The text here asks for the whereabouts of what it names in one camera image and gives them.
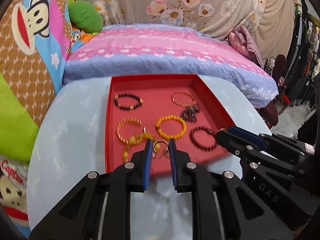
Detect red jewelry tray box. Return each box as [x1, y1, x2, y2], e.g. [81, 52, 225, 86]
[105, 74, 234, 176]

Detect green plush pillow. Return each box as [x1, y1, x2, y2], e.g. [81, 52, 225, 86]
[68, 1, 104, 33]

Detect monkey cartoon blanket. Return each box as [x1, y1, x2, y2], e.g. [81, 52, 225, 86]
[1, 0, 76, 238]

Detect yellow glass bead bracelet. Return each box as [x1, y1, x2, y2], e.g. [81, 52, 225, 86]
[121, 132, 158, 163]

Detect gold bangle bracelet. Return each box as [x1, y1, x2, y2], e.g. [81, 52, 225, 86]
[171, 91, 197, 107]

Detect dark wooden chair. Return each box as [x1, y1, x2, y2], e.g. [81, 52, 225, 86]
[258, 54, 287, 128]

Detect floral grey curtain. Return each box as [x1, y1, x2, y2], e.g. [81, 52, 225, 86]
[82, 0, 295, 59]

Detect orange yellow bead bracelet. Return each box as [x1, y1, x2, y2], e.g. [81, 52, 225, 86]
[154, 114, 188, 140]

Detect gold hoop earring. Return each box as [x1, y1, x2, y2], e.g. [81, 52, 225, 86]
[152, 140, 169, 159]

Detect hanging clothes rack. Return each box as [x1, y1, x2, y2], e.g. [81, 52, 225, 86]
[281, 0, 319, 106]

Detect pink blue striped bedsheet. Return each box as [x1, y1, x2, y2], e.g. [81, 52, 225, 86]
[62, 24, 275, 108]

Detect dark purple bead necklace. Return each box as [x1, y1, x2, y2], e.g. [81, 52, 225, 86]
[180, 103, 201, 124]

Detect gold woven cuff bracelet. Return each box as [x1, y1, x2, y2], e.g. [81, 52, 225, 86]
[116, 117, 143, 145]

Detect dark red bead bracelet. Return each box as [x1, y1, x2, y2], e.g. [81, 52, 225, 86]
[189, 126, 220, 151]

